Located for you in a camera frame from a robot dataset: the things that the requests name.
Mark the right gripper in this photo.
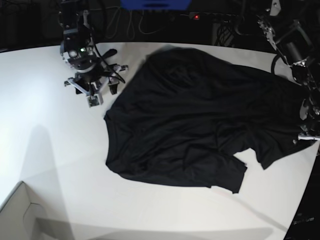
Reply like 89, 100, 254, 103
64, 64, 129, 104

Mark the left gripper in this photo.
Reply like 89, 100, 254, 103
296, 125, 320, 142

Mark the black t-shirt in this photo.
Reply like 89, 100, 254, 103
104, 47, 314, 194

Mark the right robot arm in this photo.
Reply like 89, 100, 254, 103
58, 0, 129, 108

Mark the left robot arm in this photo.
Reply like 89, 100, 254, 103
234, 0, 320, 141

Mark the blue bin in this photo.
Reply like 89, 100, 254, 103
120, 0, 192, 11

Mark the black power strip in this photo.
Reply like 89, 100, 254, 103
187, 12, 239, 23

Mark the white cardboard box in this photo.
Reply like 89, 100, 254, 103
0, 181, 76, 240

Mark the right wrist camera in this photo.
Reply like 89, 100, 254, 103
86, 95, 100, 108

